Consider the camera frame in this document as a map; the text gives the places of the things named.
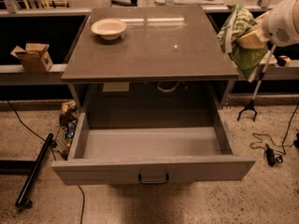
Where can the black power adapter with cable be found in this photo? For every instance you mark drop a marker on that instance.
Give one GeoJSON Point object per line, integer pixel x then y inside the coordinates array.
{"type": "Point", "coordinates": [274, 153]}

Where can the green jalapeno chip bag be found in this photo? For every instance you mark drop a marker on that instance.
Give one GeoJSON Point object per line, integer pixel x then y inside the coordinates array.
{"type": "Point", "coordinates": [237, 24]}

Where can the yellow tape measure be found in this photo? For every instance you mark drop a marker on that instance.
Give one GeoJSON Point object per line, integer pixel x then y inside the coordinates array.
{"type": "Point", "coordinates": [284, 60]}

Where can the white paper bowl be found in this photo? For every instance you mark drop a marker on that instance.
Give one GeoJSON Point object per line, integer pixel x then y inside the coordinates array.
{"type": "Point", "coordinates": [109, 29]}

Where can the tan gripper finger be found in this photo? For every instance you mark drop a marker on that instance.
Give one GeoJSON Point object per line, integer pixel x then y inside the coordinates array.
{"type": "Point", "coordinates": [257, 36]}

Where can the black pole on floor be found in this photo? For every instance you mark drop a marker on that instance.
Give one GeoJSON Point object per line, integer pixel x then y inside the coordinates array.
{"type": "Point", "coordinates": [23, 200]}

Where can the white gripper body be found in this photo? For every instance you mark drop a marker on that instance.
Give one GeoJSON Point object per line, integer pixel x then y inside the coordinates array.
{"type": "Point", "coordinates": [277, 23]}

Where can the white takeout container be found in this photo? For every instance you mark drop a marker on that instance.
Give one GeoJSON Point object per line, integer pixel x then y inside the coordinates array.
{"type": "Point", "coordinates": [268, 57]}

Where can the black drawer handle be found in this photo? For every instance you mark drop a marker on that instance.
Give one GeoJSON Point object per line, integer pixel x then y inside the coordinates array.
{"type": "Point", "coordinates": [153, 180]}

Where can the grey counter cabinet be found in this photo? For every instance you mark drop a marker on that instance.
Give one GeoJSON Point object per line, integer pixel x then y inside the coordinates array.
{"type": "Point", "coordinates": [165, 47]}

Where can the grey open drawer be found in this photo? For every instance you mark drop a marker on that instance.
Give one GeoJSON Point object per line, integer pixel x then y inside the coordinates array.
{"type": "Point", "coordinates": [122, 134]}

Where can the wire basket with snacks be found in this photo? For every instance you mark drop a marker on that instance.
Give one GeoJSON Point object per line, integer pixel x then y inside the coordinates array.
{"type": "Point", "coordinates": [68, 121]}

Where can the open cardboard box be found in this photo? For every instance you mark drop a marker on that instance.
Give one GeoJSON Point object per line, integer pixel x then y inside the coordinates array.
{"type": "Point", "coordinates": [34, 58]}

